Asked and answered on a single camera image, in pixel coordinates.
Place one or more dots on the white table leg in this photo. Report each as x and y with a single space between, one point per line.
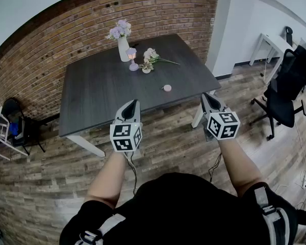
88 145
198 117

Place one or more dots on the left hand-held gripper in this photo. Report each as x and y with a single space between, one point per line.
125 136

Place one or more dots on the blue item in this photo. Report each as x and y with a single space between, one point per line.
13 129

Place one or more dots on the white desk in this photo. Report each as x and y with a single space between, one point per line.
275 42

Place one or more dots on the white shelf rack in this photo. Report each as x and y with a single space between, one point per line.
2 134

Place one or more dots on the black office chair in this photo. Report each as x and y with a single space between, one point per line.
288 91

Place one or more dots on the purple flower bunch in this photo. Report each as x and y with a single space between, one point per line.
120 29

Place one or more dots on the person's right forearm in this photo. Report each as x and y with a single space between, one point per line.
239 167

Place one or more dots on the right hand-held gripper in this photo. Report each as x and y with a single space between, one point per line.
223 126

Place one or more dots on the white power strip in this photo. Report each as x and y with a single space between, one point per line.
305 180

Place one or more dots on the person's left forearm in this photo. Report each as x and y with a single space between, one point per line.
108 177

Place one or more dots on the cream flower bouquet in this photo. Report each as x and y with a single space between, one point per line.
151 54

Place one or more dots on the small potted plant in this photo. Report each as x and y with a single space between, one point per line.
146 67

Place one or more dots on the black folding chair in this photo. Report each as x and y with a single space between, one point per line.
25 129

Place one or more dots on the white ceramic vase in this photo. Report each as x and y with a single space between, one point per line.
123 51

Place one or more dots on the purple lantern lamp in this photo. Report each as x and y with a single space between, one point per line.
132 57

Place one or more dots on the person's black shirt torso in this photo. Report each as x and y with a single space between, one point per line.
183 213

